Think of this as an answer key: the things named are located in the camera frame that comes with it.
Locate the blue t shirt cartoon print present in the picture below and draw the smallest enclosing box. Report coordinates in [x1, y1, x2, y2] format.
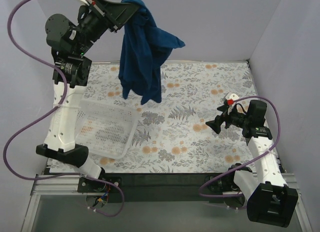
[118, 0, 185, 105]

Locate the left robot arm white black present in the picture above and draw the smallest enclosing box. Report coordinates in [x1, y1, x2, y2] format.
[36, 0, 140, 179]

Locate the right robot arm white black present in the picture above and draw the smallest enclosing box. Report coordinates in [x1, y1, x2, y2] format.
[201, 96, 299, 227]

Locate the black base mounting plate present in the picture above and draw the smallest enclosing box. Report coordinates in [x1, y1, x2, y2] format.
[77, 173, 253, 204]

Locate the white plastic perforated basket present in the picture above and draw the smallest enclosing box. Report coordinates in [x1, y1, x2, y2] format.
[75, 99, 140, 160]

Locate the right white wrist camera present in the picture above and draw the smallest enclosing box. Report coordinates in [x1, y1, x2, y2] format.
[224, 92, 240, 109]

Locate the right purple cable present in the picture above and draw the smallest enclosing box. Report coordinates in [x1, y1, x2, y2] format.
[198, 96, 280, 198]

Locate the purple cable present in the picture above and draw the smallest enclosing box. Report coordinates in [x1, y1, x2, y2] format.
[5, 0, 125, 217]
[198, 96, 280, 198]

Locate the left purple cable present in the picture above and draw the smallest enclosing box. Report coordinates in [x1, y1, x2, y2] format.
[5, 0, 125, 217]

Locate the aluminium frame rail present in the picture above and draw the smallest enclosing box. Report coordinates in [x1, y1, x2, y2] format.
[29, 173, 301, 196]

